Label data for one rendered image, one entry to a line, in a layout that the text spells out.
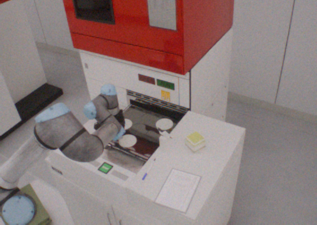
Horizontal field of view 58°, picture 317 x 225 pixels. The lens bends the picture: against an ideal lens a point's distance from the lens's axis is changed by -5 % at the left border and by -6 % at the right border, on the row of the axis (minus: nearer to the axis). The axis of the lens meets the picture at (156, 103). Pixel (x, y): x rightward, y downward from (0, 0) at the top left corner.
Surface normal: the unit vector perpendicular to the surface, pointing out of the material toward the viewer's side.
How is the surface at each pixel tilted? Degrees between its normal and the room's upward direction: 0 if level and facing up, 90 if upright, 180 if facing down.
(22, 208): 50
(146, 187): 0
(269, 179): 0
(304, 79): 90
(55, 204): 0
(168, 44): 90
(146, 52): 90
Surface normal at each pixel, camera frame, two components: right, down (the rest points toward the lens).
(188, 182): -0.07, -0.80
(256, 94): -0.52, 0.55
